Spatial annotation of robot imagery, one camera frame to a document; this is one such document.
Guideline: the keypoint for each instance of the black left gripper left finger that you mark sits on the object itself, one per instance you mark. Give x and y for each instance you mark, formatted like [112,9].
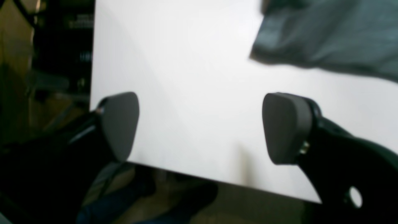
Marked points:
[45,180]

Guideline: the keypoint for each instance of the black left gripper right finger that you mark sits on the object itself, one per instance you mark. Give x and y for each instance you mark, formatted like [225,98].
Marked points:
[355,179]

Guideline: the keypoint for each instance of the dark grey t-shirt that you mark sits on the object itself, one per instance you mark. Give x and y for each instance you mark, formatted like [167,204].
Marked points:
[356,37]

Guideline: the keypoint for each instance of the person leg in jeans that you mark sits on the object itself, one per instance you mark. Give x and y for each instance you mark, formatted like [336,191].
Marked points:
[107,209]

